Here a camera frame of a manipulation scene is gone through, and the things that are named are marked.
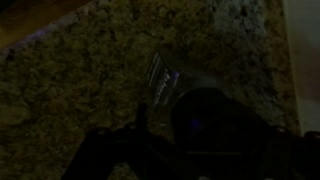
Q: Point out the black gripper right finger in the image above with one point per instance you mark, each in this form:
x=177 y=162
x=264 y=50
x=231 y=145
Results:
x=293 y=156

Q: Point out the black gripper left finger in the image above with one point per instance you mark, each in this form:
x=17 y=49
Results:
x=106 y=156

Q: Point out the small dark bottle with label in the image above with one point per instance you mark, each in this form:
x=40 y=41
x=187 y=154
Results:
x=200 y=113

